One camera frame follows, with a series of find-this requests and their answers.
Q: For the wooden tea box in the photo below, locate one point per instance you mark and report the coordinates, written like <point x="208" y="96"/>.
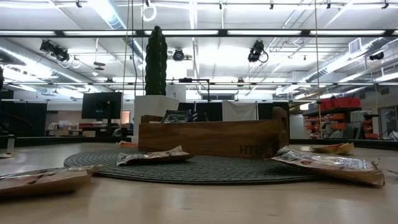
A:
<point x="202" y="137"/>

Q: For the beige tea packet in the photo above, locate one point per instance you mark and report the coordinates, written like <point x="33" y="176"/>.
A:
<point x="326" y="166"/>
<point x="46" y="183"/>
<point x="149" y="158"/>

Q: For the black partition panel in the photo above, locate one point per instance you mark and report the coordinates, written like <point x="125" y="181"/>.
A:
<point x="265" y="109"/>
<point x="211" y="112"/>
<point x="23" y="119"/>

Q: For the round grey woven placemat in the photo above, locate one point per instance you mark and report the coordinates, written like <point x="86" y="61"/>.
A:
<point x="202" y="171"/>

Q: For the black ceiling spotlight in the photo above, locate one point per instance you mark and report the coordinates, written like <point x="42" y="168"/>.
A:
<point x="377" y="56"/>
<point x="178" y="55"/>
<point x="56" y="51"/>
<point x="256" y="51"/>

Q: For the green cactus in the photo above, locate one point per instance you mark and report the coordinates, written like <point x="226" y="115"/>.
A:
<point x="156" y="62"/>

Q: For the black computer monitor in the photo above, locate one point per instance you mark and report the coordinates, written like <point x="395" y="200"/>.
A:
<point x="101" y="105"/>

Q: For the background desk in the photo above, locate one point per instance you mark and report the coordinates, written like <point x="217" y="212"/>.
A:
<point x="87" y="128"/>

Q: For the black storage shelf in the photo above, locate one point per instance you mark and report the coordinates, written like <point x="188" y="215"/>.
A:
<point x="332" y="111"/>

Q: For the red storage bins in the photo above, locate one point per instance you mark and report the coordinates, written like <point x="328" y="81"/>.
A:
<point x="340" y="103"/>

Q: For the white air vent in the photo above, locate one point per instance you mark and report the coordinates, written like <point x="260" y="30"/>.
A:
<point x="355" y="45"/>

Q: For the small clear bottle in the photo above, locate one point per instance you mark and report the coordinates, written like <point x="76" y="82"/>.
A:
<point x="11" y="142"/>

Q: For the thin black horizontal rail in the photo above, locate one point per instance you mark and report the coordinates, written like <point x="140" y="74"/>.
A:
<point x="217" y="83"/>

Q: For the black overhead frame bar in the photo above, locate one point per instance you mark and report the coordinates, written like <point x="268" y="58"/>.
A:
<point x="222" y="32"/>

